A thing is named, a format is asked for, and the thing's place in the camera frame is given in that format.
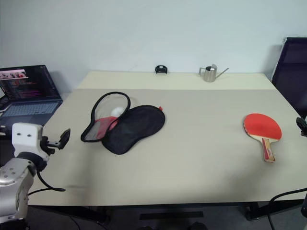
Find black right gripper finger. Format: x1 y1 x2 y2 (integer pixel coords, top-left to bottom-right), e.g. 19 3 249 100
295 116 307 138

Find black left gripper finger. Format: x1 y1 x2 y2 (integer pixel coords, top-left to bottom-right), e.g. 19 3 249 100
59 128 71 150

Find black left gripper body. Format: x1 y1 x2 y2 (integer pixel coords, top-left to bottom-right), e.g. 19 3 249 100
39 135 62 155

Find red table tennis paddle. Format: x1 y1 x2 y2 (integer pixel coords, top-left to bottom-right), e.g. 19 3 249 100
243 113 283 163

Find white fluffy zipper pendant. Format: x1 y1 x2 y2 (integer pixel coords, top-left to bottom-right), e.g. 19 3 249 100
111 107 126 118

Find black and red paddle case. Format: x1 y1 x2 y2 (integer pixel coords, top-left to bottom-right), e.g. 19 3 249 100
81 91 166 156

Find dark open laptop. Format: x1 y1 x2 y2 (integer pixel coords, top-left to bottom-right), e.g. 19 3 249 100
0 65 63 127

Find black office chair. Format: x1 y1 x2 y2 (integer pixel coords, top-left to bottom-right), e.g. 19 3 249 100
271 37 307 120

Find steel watering can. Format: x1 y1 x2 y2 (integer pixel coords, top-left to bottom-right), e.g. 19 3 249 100
198 64 230 83

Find small black clamp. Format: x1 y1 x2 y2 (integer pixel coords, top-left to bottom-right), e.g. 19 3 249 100
154 64 169 75

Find dark rounded shape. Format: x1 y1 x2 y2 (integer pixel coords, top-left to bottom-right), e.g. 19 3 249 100
186 221 207 230

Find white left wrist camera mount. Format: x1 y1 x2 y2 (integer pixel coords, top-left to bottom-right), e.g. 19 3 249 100
12 122 50 161

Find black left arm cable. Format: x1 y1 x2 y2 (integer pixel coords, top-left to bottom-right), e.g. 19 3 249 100
28 164 66 195

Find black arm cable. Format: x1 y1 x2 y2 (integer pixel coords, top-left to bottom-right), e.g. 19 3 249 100
28 164 66 195
267 186 307 230

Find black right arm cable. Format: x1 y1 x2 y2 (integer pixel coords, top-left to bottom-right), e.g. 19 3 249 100
267 186 307 230

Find black table frame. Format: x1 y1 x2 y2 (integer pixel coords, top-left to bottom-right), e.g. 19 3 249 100
26 200 307 222

